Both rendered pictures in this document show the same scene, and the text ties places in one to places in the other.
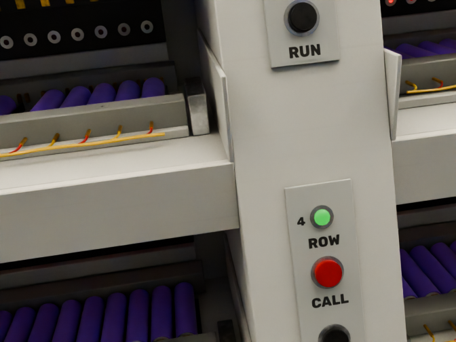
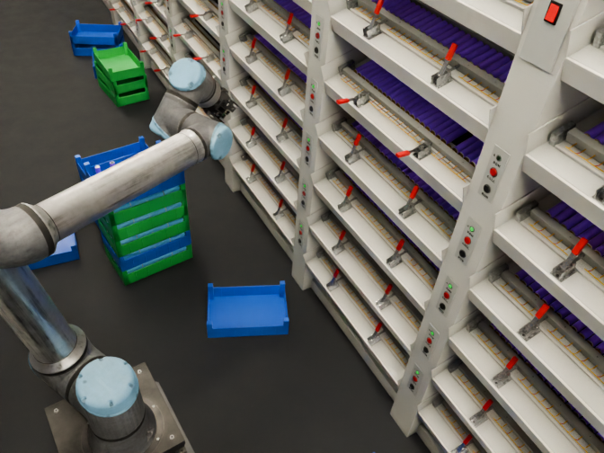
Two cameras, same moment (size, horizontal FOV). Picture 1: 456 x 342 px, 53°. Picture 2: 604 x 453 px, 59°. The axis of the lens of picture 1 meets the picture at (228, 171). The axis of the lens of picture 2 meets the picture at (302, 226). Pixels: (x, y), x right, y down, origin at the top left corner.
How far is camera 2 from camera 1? 1.09 m
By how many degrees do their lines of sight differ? 65
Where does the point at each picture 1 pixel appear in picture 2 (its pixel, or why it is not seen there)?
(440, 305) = (515, 282)
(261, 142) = (469, 204)
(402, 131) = (501, 229)
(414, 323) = (505, 279)
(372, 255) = (478, 246)
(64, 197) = (435, 180)
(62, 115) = (453, 158)
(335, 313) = (465, 249)
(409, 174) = (496, 239)
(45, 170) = (439, 169)
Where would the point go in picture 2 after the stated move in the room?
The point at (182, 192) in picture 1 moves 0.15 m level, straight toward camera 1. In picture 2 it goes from (453, 199) to (402, 217)
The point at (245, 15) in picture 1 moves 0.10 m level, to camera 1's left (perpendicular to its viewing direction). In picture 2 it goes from (478, 178) to (449, 152)
